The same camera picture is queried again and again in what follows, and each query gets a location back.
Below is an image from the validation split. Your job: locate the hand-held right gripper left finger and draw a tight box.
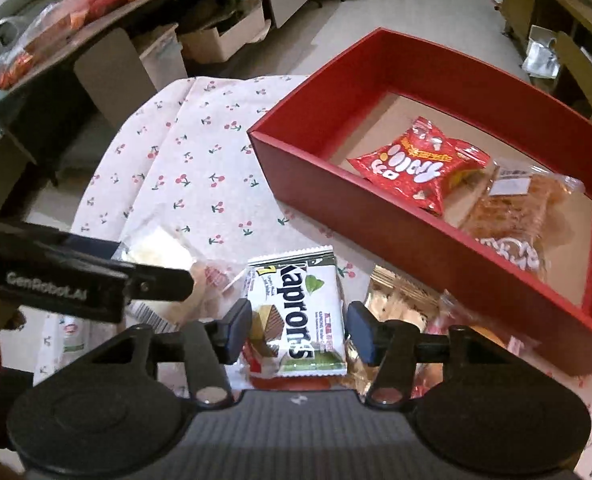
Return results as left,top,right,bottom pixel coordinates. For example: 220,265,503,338
78,299,253,407

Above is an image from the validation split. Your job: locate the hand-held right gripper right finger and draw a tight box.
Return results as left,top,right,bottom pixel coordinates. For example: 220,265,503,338
345,301,514,408

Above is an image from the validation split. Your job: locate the clear pastry packet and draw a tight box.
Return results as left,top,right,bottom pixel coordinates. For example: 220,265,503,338
458,160,587,283

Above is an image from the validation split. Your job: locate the clear packet with white snack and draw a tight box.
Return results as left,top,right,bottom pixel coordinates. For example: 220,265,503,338
118,225,197,271

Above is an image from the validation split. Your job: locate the wooden shelf unit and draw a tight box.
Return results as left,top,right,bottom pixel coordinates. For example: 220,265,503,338
501,0,592,126

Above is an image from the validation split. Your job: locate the silver foil bag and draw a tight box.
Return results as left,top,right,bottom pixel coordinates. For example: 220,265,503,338
521,25,562,79

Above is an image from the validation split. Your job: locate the white barcode packet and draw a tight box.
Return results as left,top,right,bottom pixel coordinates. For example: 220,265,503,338
123,300,187,333

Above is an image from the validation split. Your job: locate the red snack packet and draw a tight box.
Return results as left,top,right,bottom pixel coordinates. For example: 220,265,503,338
347,116,492,217

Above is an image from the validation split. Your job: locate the white storage box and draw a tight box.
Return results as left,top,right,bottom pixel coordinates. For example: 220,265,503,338
181,0,271,63

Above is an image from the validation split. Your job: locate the white and green packet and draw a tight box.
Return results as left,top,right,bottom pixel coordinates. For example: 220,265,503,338
58,315,94,356

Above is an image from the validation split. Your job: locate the white wafer packet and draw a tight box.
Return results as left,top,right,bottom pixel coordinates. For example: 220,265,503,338
243,246,347,377

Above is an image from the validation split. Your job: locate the pink and orange packet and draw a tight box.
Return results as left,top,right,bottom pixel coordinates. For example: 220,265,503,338
416,290,542,396

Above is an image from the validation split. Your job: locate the red cardboard box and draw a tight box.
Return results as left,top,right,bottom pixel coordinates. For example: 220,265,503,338
247,27,592,377

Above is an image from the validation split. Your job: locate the cherry print tablecloth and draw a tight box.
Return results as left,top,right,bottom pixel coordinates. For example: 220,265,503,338
33,75,592,480

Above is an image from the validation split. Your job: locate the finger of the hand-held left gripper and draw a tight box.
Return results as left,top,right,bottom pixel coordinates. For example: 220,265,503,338
0,217,195,325

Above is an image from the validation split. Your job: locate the clear packet with pale snack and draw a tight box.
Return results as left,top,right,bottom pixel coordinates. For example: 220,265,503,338
188,257,249,322

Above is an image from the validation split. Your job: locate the clear cracker packet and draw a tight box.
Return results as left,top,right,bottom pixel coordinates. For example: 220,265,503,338
348,265,447,391

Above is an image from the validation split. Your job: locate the white storage bin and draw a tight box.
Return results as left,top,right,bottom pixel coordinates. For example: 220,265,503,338
130,22,187,93

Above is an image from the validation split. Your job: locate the clear plastic bag of snacks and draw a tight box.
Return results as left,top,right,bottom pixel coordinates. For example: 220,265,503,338
0,2,91,92

